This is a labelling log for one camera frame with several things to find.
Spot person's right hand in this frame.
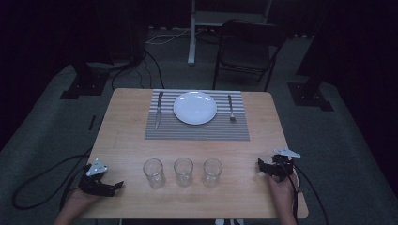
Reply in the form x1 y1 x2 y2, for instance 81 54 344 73
267 170 300 214

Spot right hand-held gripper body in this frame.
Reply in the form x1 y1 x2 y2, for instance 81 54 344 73
268 147 301 183

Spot person's left hand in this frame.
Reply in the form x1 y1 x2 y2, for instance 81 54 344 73
66 187 102 214

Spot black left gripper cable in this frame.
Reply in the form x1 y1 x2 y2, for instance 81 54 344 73
11 145 94 211

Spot white round plate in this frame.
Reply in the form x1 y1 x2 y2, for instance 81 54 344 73
173 90 218 126

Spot clear drinking glass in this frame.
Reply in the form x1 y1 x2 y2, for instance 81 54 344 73
173 157 194 188
142 157 166 189
202 157 223 188

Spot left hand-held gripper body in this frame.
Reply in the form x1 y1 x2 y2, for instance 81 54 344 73
78 157 109 198

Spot grey striped placemat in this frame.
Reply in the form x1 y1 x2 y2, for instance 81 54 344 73
144 89 251 142

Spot silver fork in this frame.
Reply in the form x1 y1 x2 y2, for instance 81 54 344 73
227 94 237 123

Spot white floor cable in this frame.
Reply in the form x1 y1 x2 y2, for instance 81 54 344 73
145 27 192 46

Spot black stand with flat base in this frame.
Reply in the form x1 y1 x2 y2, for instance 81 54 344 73
59 46 111 100
286 31 335 113

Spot white metal stand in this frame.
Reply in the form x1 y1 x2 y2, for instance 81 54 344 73
187 0 274 67

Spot black floor cables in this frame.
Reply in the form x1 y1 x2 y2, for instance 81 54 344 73
110 49 166 91

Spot silver table knife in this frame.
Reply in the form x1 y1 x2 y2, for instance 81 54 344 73
153 90 164 131

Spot black folding chair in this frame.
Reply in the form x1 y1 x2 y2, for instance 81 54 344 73
211 19 289 93

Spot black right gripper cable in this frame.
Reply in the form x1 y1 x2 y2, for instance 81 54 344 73
280 156 330 225

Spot small black floor object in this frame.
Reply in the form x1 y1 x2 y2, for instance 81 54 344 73
87 114 97 132

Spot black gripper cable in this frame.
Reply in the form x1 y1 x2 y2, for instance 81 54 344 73
280 156 330 225
11 145 94 211

